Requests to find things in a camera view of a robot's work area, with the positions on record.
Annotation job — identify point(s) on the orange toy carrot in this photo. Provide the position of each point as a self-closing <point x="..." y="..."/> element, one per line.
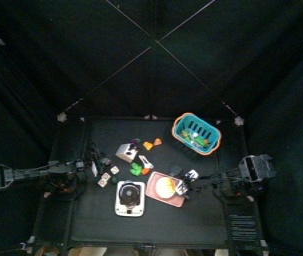
<point x="146" y="171"/>

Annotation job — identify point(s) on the green toy vegetable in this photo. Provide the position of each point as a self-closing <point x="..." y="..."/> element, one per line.
<point x="136" y="170"/>

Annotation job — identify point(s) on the white toy utensil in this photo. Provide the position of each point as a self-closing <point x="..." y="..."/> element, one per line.
<point x="146" y="162"/>

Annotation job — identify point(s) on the pink rectangular plastic tray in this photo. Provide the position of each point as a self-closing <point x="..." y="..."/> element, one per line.
<point x="154" y="191"/>

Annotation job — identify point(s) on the teal basket with orange rim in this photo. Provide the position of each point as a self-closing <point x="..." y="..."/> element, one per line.
<point x="197" y="133"/>

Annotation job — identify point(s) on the yellow toy corn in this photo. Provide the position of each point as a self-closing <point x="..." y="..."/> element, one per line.
<point x="172" y="184"/>

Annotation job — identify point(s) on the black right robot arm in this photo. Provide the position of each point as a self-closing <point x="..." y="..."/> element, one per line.
<point x="255" y="166"/>

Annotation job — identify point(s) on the white round plate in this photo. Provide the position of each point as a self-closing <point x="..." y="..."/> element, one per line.
<point x="164" y="188"/>

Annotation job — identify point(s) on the small white patterned block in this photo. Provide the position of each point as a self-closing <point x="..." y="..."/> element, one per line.
<point x="106" y="176"/>
<point x="102" y="183"/>
<point x="114" y="170"/>

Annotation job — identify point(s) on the green toy in basket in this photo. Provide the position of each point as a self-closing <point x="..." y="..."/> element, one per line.
<point x="201" y="142"/>

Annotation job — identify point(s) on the white toy cube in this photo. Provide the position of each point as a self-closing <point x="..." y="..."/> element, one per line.
<point x="126" y="152"/>

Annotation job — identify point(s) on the white text label sticker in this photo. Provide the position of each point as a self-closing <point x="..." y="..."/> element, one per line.
<point x="243" y="228"/>

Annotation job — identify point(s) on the white kitchen scale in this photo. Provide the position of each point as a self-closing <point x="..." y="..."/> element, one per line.
<point x="130" y="198"/>

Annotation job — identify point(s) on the purple small toy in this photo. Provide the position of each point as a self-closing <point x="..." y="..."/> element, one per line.
<point x="134" y="144"/>

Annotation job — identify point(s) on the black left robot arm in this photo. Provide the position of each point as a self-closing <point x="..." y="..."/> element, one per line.
<point x="29" y="173"/>

